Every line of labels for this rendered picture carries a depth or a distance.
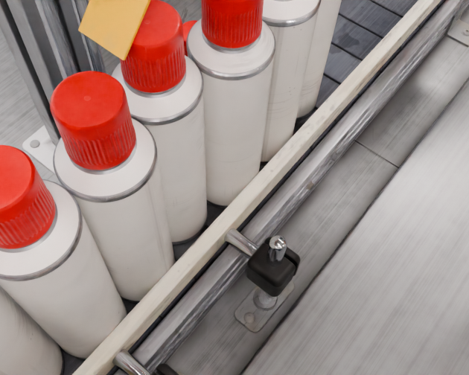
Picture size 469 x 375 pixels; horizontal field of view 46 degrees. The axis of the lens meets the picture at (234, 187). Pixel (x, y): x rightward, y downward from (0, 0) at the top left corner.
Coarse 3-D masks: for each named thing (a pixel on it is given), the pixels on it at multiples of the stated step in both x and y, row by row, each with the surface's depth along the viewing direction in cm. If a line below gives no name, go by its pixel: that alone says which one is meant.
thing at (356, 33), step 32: (352, 0) 57; (384, 0) 57; (416, 0) 57; (352, 32) 55; (384, 32) 55; (416, 32) 58; (352, 64) 53; (384, 64) 53; (320, 96) 51; (160, 320) 42; (64, 352) 38
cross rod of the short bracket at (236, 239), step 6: (234, 228) 41; (228, 234) 40; (234, 234) 40; (240, 234) 40; (228, 240) 40; (234, 240) 40; (240, 240) 40; (246, 240) 40; (234, 246) 40; (240, 246) 40; (246, 246) 40; (252, 246) 40; (258, 246) 40; (240, 252) 40; (246, 252) 40; (252, 252) 39
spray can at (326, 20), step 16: (336, 0) 38; (320, 16) 39; (336, 16) 40; (320, 32) 40; (320, 48) 42; (320, 64) 44; (304, 80) 44; (320, 80) 46; (304, 96) 46; (304, 112) 48
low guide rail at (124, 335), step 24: (432, 0) 52; (408, 24) 51; (384, 48) 49; (360, 72) 48; (336, 96) 46; (312, 120) 45; (288, 144) 44; (264, 168) 42; (288, 168) 44; (264, 192) 42; (240, 216) 41; (216, 240) 39; (192, 264) 38; (168, 288) 37; (144, 312) 36; (120, 336) 36; (96, 360) 35
